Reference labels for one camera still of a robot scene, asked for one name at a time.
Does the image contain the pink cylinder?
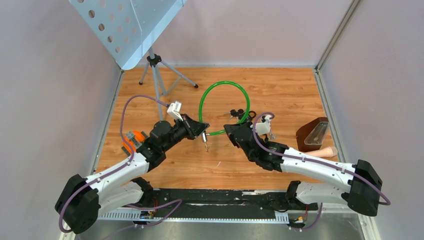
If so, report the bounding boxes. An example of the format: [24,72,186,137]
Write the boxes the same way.
[306,146,338,158]

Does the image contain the orange grey brick toy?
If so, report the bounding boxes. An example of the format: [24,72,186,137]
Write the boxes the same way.
[121,131,148,157]

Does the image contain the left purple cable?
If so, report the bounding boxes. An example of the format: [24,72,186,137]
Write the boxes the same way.
[58,94,170,234]

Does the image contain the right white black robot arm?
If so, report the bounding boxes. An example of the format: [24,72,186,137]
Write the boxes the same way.
[224,121,383,217]

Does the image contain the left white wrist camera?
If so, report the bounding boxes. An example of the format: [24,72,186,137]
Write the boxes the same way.
[166,100,183,121]

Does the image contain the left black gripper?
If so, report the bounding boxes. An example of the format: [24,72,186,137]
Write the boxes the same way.
[162,113,210,153]

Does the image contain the green cable lock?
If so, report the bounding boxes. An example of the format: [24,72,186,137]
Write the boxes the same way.
[198,80,251,124]

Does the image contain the light blue music stand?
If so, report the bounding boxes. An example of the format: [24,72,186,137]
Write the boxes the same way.
[68,0,200,122]

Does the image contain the black padlock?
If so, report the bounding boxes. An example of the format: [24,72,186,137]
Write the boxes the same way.
[247,110,257,121]

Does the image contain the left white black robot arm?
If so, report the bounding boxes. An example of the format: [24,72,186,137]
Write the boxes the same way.
[54,114,210,234]

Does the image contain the yellow padlock keys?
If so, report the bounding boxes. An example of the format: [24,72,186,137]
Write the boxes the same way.
[269,131,277,140]

